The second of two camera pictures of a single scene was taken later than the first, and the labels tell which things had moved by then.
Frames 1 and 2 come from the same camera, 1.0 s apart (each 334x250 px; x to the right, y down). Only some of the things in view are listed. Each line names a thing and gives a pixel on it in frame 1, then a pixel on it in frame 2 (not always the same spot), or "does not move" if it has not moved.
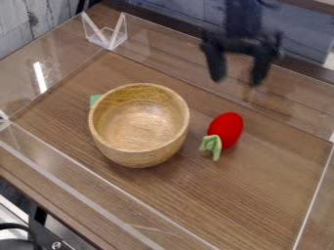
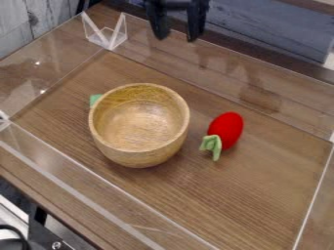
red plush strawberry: x=226 y=131 does not move
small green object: x=92 y=99 does not move
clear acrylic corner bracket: x=105 y=37 does not move
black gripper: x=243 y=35 to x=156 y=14
